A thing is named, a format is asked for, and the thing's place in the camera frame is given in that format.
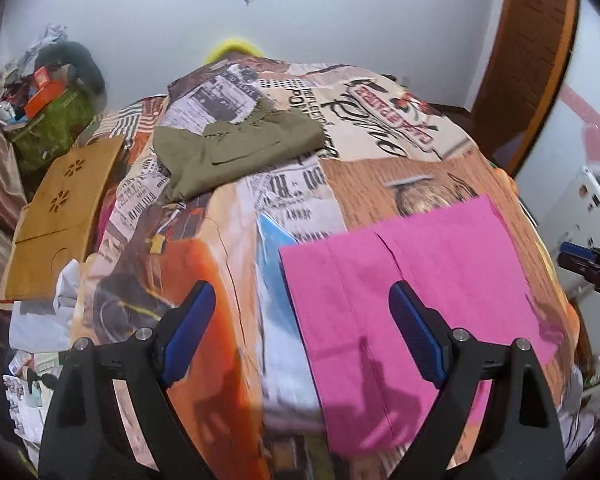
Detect wooden lap desk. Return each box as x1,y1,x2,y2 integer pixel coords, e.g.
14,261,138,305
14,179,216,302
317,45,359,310
4,136,124,301

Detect yellow plush pillow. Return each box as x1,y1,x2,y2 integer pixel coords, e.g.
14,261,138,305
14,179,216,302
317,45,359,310
204,38,263,64

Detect green storage box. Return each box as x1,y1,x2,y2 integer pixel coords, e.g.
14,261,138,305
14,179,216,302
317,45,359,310
6,88,94,174

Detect wooden door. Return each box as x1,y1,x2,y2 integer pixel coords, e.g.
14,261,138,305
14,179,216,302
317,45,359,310
471,0,579,176

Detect white appliance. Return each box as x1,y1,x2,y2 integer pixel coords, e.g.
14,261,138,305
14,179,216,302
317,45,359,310
538,167,600,299

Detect newspaper print blanket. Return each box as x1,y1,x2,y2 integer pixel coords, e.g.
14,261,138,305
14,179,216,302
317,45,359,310
72,56,580,479

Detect pink pants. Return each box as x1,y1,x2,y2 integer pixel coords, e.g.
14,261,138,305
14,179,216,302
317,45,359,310
280,196,564,457

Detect olive green pants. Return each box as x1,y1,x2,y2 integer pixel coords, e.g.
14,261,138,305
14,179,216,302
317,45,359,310
152,103,326,203

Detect orange box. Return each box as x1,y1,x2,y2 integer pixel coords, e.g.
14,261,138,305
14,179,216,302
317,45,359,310
24,66,66,119

